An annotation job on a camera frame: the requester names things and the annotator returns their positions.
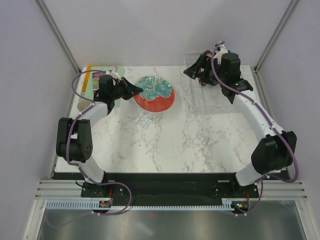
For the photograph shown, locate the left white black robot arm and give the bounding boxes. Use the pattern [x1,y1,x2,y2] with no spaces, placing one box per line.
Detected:
[56,75,143,197]

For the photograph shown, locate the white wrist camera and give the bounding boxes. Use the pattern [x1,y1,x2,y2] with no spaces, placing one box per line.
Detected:
[213,43,229,65]
[106,67,125,80]

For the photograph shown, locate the left aluminium frame post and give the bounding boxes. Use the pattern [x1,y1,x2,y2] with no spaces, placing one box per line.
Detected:
[34,0,81,73]

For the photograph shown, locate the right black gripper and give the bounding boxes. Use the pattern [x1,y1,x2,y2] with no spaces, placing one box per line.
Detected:
[183,54,226,85]

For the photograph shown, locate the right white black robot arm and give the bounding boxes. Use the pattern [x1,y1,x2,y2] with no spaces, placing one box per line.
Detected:
[183,52,299,197]

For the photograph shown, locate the aluminium frame post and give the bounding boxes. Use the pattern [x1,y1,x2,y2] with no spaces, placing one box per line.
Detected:
[34,0,81,73]
[253,0,300,73]

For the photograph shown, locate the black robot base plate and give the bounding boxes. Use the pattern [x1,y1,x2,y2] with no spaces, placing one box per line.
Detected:
[81,173,259,206]

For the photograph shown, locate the yellow book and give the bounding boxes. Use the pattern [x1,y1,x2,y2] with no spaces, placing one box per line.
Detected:
[80,71,92,95]

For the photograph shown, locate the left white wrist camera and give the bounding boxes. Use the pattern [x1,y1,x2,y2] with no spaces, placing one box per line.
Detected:
[106,67,125,80]

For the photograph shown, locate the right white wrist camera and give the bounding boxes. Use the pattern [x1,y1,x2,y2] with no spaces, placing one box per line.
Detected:
[213,43,229,65]

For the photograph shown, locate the mint green cutting mat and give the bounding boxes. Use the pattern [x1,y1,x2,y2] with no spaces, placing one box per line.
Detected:
[80,65,125,100]

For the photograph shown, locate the teal and red floral plate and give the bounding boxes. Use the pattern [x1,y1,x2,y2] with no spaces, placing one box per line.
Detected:
[133,75,176,113]

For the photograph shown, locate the white slotted cable duct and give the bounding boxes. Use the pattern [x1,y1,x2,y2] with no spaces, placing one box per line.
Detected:
[45,199,250,211]

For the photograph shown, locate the orange handled cream mug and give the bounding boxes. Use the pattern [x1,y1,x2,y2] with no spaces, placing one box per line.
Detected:
[76,99,92,112]

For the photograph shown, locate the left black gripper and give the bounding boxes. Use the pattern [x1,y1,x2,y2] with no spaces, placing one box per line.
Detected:
[110,77,143,101]

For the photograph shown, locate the white wire dish rack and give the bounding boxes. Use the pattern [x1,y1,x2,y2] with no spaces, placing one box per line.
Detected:
[183,51,241,116]

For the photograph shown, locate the right aluminium frame post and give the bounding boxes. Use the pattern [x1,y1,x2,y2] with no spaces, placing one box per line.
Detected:
[253,0,300,73]

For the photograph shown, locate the purple treehouse book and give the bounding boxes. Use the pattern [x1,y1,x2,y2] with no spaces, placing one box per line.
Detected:
[92,70,111,94]

